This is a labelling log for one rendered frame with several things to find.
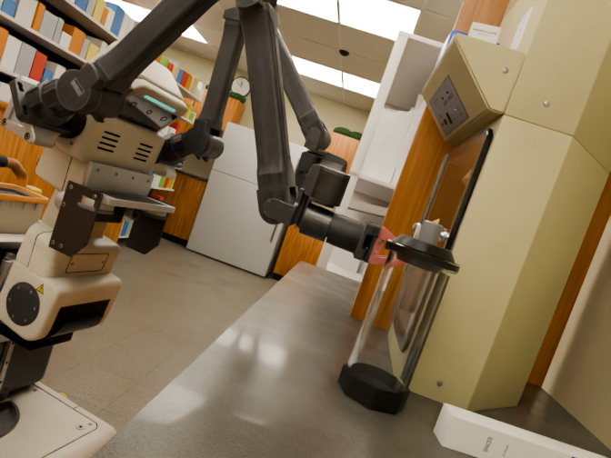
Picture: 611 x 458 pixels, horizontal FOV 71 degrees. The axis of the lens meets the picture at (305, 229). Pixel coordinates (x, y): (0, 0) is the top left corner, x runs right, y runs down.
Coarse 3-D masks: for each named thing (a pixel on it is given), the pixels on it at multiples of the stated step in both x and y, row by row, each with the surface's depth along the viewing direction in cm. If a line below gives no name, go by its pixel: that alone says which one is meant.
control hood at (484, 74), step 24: (456, 48) 69; (480, 48) 68; (504, 48) 68; (456, 72) 74; (480, 72) 68; (504, 72) 68; (432, 96) 93; (480, 96) 69; (504, 96) 68; (480, 120) 75
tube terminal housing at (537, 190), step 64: (576, 0) 66; (576, 64) 67; (512, 128) 68; (576, 128) 67; (512, 192) 68; (576, 192) 73; (512, 256) 69; (448, 320) 70; (512, 320) 72; (448, 384) 70; (512, 384) 79
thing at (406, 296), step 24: (384, 264) 63; (408, 264) 58; (432, 264) 57; (456, 264) 59; (384, 288) 60; (408, 288) 58; (432, 288) 58; (384, 312) 60; (408, 312) 58; (432, 312) 59; (360, 336) 62; (384, 336) 59; (408, 336) 59; (360, 360) 61; (384, 360) 59; (408, 360) 59; (384, 384) 59; (408, 384) 61
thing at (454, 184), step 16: (464, 144) 84; (480, 144) 71; (448, 160) 95; (464, 160) 79; (480, 160) 69; (448, 176) 88; (464, 176) 75; (448, 192) 83; (464, 192) 71; (432, 208) 94; (448, 208) 78; (464, 208) 70; (448, 224) 73; (448, 240) 70
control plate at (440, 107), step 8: (448, 80) 79; (440, 88) 85; (448, 88) 81; (440, 96) 88; (448, 96) 83; (456, 96) 79; (432, 104) 95; (440, 104) 90; (448, 104) 85; (456, 104) 80; (440, 112) 92; (448, 112) 87; (456, 112) 82; (464, 112) 79; (440, 120) 95; (456, 120) 85; (464, 120) 81; (448, 128) 92
